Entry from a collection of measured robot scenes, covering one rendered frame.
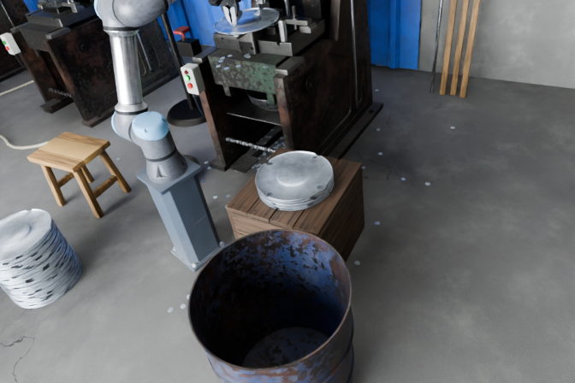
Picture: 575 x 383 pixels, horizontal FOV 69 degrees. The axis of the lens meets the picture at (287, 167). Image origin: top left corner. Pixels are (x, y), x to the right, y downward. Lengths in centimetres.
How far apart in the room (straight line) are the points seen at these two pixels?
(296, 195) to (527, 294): 89
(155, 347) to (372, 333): 78
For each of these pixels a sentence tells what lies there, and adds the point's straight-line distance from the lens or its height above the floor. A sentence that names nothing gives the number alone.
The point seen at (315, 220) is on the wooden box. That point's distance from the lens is 144.
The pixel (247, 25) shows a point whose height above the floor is 79.
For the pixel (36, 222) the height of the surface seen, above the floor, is 29.
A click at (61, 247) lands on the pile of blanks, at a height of 18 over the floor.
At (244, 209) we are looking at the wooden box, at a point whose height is 35.
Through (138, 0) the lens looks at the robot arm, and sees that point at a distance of 147.
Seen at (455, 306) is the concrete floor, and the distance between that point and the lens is 167.
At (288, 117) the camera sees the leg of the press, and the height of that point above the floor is 43.
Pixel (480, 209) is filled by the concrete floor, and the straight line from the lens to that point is 202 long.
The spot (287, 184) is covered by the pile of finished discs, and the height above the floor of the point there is 40.
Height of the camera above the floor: 136
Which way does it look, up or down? 37 degrees down
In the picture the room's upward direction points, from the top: 10 degrees counter-clockwise
